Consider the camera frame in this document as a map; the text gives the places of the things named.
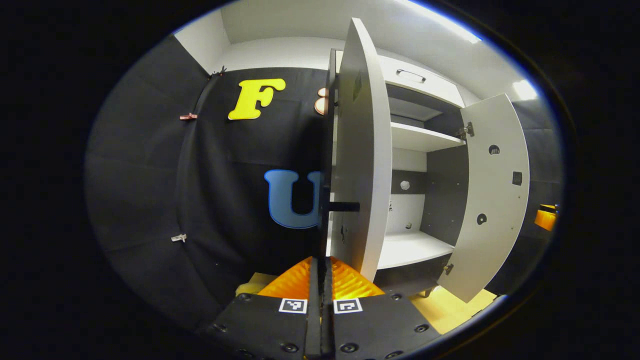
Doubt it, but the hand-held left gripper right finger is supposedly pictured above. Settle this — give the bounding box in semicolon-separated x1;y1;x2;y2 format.
320;256;442;360

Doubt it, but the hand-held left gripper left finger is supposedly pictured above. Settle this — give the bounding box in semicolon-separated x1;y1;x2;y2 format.
207;256;321;360

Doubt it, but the beige cabinet door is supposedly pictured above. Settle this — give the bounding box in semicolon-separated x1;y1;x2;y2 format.
437;92;531;303
327;17;393;283

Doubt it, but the beige double-door shoe cabinet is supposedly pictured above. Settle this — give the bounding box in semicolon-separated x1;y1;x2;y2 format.
325;47;471;296

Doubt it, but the black door handle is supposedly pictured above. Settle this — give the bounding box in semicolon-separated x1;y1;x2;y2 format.
318;185;361;261

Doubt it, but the small ceiling light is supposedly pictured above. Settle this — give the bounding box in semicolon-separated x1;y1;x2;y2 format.
512;79;538;101

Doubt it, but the black backdrop cloth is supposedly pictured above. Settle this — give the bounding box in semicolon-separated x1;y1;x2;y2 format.
84;35;566;331

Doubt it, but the black drawer handle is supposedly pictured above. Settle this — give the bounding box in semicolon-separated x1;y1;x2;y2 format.
396;69;427;84

